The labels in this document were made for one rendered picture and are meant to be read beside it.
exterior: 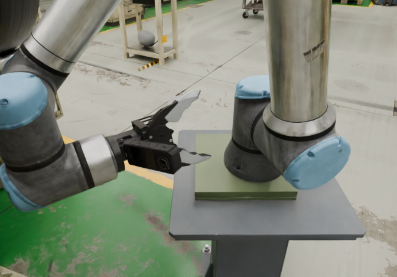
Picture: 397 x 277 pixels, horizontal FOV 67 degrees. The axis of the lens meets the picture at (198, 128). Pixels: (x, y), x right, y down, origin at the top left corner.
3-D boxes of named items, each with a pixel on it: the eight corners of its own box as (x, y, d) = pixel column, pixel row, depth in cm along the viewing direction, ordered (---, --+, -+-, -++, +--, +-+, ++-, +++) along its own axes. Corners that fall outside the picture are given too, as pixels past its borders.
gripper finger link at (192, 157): (200, 148, 69) (166, 137, 64) (214, 157, 64) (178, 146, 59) (195, 160, 70) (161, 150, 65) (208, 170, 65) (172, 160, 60)
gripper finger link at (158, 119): (169, 95, 57) (140, 131, 57) (172, 96, 56) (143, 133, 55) (185, 109, 60) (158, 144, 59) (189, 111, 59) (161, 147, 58)
